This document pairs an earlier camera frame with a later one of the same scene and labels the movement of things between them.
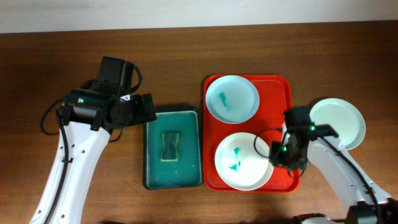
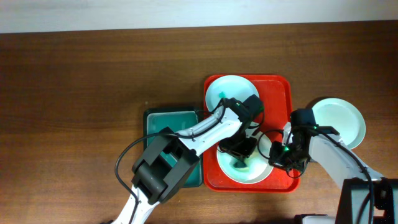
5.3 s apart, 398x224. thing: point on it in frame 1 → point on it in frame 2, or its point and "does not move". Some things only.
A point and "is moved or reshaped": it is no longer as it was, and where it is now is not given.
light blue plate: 232,99 does not move
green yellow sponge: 170,147 is moved or reshaped
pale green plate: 343,117 does not move
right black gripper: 274,149 does not move
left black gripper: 146,108 → 237,149
